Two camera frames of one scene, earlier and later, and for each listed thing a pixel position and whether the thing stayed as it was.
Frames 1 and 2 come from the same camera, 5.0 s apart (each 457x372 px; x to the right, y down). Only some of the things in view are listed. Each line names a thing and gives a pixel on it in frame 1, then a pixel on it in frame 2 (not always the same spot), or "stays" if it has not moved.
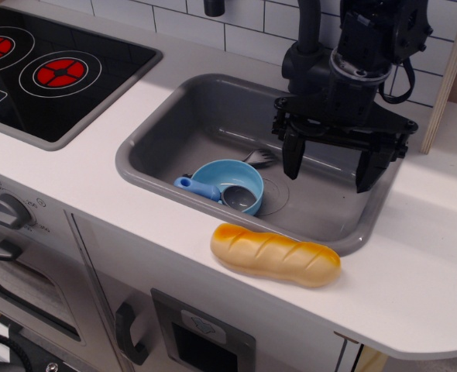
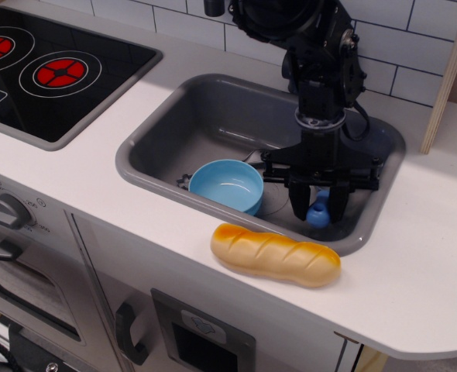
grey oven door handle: (13, 252) stays
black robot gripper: (348, 111) -> (321, 163)
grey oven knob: (10, 211) stays
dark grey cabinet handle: (137, 353) stays
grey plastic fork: (257, 156) stays
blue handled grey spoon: (237, 198) -> (318, 215)
